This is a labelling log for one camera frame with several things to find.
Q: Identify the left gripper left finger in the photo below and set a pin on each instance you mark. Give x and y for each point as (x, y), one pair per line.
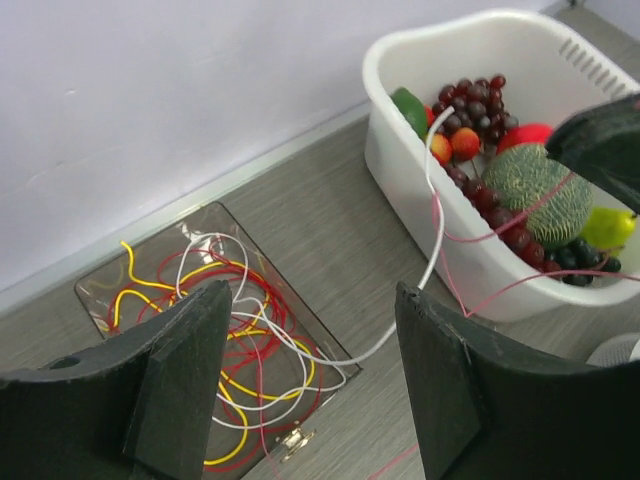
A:
(137, 406)

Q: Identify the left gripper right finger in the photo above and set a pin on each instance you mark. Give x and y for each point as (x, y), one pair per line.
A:
(489, 407)

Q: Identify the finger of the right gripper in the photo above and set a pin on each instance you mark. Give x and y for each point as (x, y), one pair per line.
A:
(601, 144)

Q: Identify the white perforated cable spool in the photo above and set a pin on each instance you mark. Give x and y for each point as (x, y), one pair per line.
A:
(615, 351)

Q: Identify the red apple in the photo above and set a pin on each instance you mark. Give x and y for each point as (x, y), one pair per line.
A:
(531, 133)

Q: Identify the green netted melon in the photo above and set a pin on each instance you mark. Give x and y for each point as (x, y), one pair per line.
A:
(523, 175)

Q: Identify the small green pear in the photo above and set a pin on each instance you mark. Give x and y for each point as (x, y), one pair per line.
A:
(609, 229)

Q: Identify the black grape bunch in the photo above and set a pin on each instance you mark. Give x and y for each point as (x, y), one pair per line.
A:
(576, 259)

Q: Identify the dark red grape bunch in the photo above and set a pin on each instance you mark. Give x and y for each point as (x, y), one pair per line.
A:
(478, 105)

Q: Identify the red strawberry cluster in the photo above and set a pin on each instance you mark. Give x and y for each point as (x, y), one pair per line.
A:
(454, 141)

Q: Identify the white plastic fruit basket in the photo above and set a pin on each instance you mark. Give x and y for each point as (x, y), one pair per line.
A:
(552, 72)

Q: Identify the green lime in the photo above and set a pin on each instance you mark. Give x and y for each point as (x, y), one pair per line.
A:
(412, 110)

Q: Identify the clear plastic cable box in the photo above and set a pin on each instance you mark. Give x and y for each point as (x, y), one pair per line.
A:
(281, 363)

